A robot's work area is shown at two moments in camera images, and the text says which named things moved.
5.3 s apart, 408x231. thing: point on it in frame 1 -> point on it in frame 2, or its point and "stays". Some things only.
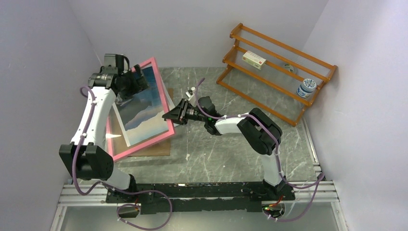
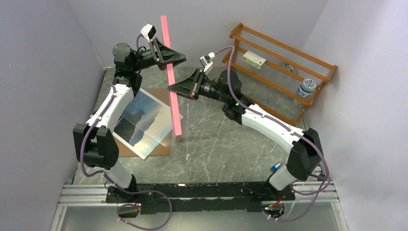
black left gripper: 138,84 -> 166,55
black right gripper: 178,114 -> 190,87
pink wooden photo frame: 166,134 -> 171,82
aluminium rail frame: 324,191 stays
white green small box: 254,59 stays
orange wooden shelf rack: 278,78 stays
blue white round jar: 307,87 stays
